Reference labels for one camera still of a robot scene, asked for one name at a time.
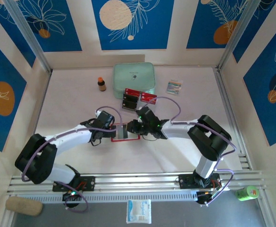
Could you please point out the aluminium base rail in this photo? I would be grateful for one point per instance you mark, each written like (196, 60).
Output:
(138, 182)

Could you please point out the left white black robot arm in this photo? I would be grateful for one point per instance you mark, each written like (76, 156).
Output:
(69, 139)

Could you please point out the white blue gauze packet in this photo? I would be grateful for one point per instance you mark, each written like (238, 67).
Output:
(138, 211)

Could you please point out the black credit card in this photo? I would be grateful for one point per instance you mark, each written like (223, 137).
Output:
(129, 98)
(128, 105)
(122, 132)

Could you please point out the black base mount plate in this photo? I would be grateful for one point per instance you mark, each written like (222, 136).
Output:
(186, 180)
(88, 183)

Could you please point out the beige foam roll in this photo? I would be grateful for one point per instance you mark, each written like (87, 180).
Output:
(24, 206)

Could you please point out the brown bottle orange cap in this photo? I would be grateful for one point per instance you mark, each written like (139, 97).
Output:
(101, 85)

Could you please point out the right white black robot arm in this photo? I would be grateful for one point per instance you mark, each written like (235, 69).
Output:
(178, 128)

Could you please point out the small printed sachet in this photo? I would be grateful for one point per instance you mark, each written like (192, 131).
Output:
(174, 87)

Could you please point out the aluminium table edge rail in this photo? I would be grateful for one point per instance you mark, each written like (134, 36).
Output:
(227, 99)

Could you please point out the red card holder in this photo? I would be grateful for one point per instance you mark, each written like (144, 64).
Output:
(133, 140)

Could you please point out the mint green zip pouch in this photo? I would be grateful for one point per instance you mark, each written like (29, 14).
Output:
(133, 78)

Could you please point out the aluminium frame post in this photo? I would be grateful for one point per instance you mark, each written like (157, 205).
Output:
(27, 30)
(239, 30)

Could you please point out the green cylindrical can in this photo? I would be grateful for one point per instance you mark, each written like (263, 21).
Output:
(246, 193)

